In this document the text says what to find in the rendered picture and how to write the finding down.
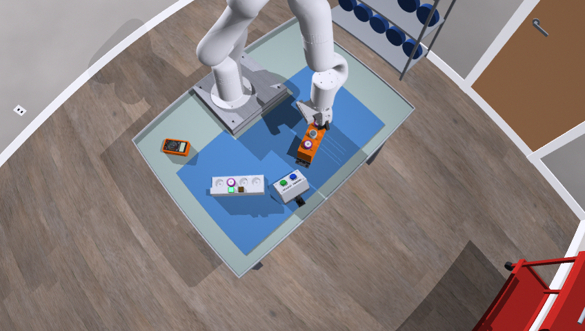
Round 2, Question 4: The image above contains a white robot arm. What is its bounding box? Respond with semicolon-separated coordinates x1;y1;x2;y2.
197;0;348;125

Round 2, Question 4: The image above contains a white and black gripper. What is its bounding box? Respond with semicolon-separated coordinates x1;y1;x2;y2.
313;109;333;130

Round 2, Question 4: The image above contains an orange tube rack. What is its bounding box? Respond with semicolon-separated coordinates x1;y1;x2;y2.
297;122;326;163

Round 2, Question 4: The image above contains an orange digital multimeter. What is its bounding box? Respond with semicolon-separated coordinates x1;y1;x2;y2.
162;139;190;157

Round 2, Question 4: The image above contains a blue flat mat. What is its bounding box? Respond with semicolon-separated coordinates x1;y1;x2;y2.
177;66;384;255

